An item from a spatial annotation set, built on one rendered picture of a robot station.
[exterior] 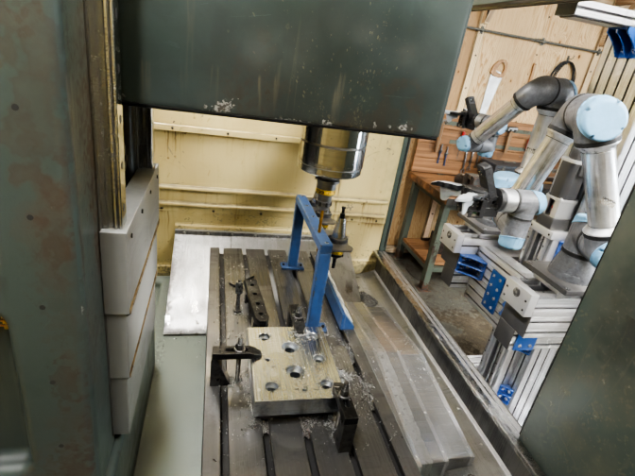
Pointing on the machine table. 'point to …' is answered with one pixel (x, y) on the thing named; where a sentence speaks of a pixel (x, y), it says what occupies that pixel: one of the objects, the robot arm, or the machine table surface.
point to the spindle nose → (332, 152)
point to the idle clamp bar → (255, 304)
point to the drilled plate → (278, 403)
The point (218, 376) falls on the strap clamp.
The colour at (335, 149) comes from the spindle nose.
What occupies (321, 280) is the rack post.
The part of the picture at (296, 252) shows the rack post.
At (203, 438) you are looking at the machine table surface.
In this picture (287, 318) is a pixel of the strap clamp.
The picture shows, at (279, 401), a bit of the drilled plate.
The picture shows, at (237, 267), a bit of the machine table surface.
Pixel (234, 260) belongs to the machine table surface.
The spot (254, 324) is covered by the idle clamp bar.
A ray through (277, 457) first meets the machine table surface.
